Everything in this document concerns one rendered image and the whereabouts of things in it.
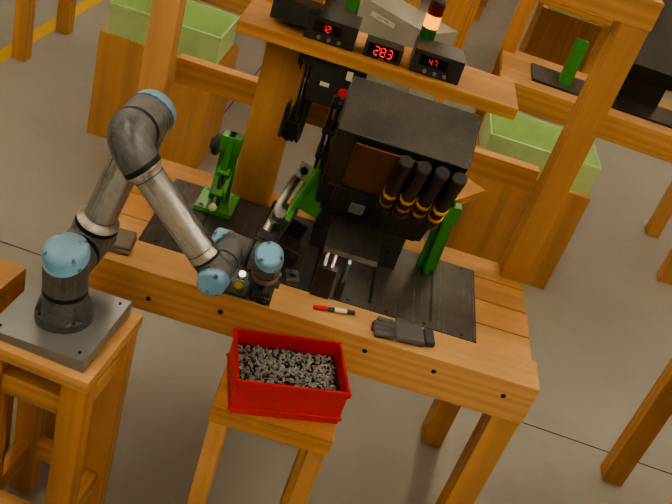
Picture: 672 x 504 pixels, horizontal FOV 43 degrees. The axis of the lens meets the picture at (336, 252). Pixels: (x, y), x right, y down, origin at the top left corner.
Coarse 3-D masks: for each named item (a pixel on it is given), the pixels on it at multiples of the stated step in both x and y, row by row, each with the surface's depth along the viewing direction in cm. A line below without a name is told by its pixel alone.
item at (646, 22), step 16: (560, 0) 252; (576, 0) 252; (592, 0) 251; (608, 0) 250; (624, 0) 250; (640, 0) 249; (656, 0) 250; (608, 16) 253; (624, 16) 252; (640, 16) 252; (656, 16) 251
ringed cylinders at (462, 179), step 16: (400, 160) 214; (400, 176) 218; (416, 176) 217; (432, 176) 217; (448, 176) 215; (464, 176) 215; (384, 192) 230; (416, 192) 224; (432, 192) 222; (448, 192) 220; (384, 208) 237; (400, 208) 235; (416, 208) 234; (432, 208) 234; (448, 208) 229; (416, 224) 241; (432, 224) 239
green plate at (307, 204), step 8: (320, 160) 255; (320, 168) 250; (312, 176) 252; (320, 176) 252; (304, 184) 259; (312, 184) 254; (304, 192) 254; (312, 192) 255; (296, 200) 257; (304, 200) 257; (312, 200) 257; (288, 208) 265; (304, 208) 258; (312, 208) 258; (320, 208) 258; (312, 216) 260
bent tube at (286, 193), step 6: (300, 168) 260; (306, 168) 261; (312, 168) 261; (294, 174) 267; (300, 174) 260; (306, 174) 263; (294, 180) 268; (300, 180) 268; (288, 186) 271; (294, 186) 270; (282, 192) 272; (288, 192) 271; (282, 198) 271; (288, 198) 272; (276, 204) 271; (282, 204) 271; (270, 222) 268; (264, 228) 267; (270, 228) 268
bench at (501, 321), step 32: (128, 224) 268; (448, 256) 307; (480, 288) 295; (512, 288) 301; (480, 320) 279; (512, 320) 284; (512, 352) 269; (448, 416) 343; (480, 448) 269; (448, 480) 289; (480, 480) 277
